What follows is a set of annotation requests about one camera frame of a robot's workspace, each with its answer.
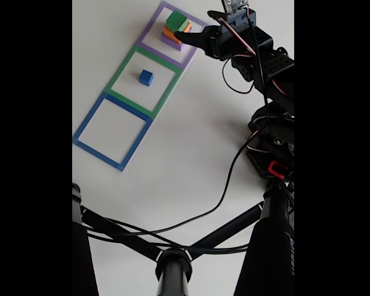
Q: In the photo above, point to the orange block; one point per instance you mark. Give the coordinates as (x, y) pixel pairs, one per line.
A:
(169, 33)

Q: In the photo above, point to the green cube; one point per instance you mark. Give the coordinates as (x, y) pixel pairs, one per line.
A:
(175, 20)

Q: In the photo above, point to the large purple block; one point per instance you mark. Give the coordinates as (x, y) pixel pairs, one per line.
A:
(168, 40)

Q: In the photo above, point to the small blue cube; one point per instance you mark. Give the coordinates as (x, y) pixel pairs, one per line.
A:
(145, 77)

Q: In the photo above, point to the red clamp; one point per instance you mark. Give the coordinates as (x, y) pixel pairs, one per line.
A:
(272, 168)

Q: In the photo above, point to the black tripod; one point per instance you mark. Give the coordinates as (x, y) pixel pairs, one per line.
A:
(271, 246)

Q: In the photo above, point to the purple square frame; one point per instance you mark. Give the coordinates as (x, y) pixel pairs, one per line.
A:
(148, 31)

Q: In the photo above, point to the green square frame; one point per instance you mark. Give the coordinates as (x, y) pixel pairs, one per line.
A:
(117, 78)

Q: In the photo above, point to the blue square frame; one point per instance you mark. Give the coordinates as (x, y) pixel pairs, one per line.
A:
(86, 135)

